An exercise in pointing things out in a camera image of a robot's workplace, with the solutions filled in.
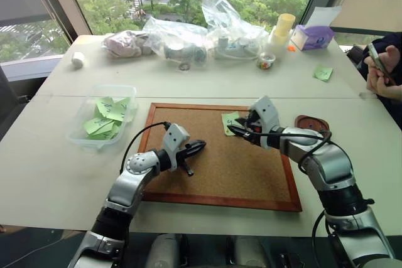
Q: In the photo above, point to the clear bag with pink contents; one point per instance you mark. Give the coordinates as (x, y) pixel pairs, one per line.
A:
(124, 43)

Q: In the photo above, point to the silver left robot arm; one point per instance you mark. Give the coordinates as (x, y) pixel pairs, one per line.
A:
(132, 183)

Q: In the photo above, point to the green sticky note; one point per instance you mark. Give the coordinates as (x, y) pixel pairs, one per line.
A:
(227, 121)
(121, 111)
(95, 124)
(106, 134)
(104, 106)
(323, 72)

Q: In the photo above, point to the clear bag with grey parts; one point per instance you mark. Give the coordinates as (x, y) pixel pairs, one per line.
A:
(176, 42)

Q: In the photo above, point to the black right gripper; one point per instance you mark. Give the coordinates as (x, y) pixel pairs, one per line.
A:
(254, 122)

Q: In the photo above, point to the person's dark clothing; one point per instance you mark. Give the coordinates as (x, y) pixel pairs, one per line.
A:
(394, 101)

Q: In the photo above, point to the person's right hand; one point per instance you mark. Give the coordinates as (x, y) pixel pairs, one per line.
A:
(394, 59)

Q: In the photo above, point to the clear bag with power strip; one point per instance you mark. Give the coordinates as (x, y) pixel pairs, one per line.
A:
(229, 20)

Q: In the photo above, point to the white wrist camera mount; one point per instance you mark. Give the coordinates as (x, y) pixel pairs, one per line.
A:
(268, 114)
(173, 137)

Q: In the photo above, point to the small clear pushpin jar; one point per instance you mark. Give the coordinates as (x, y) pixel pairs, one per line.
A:
(266, 61)

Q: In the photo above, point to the clear plastic box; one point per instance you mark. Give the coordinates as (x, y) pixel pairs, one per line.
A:
(82, 114)

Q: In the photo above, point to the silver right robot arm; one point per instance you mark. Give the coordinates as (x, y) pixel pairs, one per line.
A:
(333, 167)

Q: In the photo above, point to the small white roll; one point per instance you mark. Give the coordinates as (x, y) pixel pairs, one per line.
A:
(78, 60)

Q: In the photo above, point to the purple tissue box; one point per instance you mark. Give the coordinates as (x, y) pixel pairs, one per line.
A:
(314, 38)

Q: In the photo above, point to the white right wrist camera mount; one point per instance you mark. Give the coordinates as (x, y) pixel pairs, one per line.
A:
(268, 114)

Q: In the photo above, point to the wood framed cork board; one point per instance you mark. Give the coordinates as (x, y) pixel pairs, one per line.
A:
(226, 167)

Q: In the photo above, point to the person's left hand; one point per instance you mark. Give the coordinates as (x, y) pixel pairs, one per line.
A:
(378, 83)

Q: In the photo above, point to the grey rounded shape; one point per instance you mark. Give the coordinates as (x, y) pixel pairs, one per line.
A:
(251, 252)
(161, 250)

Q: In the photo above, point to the small orange object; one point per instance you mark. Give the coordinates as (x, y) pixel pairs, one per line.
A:
(292, 48)

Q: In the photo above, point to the smartphone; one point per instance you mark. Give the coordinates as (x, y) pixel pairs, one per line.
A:
(375, 57)

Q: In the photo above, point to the cream stacked plastic cups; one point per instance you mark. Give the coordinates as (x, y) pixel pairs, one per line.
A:
(281, 32)

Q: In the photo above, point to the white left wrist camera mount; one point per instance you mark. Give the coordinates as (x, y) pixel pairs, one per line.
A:
(173, 137)

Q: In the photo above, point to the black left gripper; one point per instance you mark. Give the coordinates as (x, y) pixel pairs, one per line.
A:
(183, 155)

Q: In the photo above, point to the brown wooden tray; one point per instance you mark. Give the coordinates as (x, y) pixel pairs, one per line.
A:
(309, 122)

